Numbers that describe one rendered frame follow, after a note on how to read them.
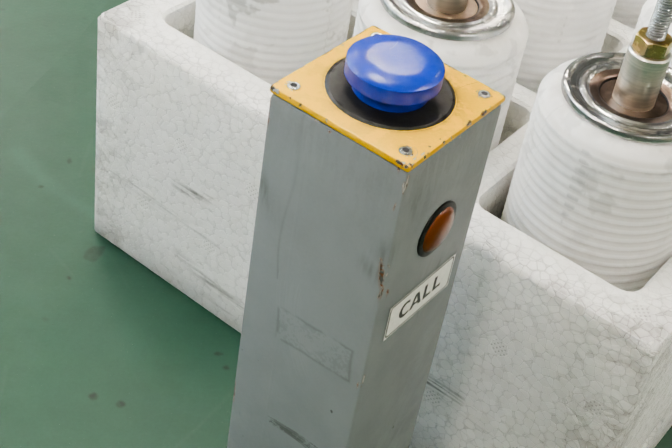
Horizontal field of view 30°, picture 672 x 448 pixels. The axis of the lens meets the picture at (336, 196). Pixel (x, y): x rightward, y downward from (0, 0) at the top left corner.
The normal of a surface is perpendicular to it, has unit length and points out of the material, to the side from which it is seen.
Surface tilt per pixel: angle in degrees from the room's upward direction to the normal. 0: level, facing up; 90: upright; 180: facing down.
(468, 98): 0
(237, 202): 90
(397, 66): 0
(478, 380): 90
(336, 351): 90
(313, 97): 0
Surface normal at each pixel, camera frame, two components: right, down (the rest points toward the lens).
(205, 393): 0.14, -0.76
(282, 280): -0.62, 0.44
